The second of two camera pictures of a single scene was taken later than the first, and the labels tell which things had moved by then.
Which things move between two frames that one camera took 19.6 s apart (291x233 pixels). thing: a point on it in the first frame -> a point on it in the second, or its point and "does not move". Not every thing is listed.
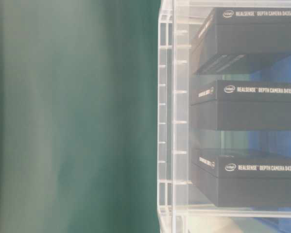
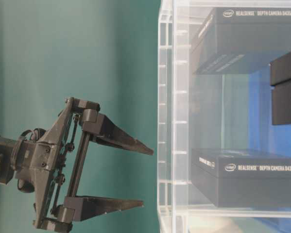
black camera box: [236, 41] does not move
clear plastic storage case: [229, 116] does not move
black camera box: [244, 105] -> [285, 80]
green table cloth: [74, 95] does not move
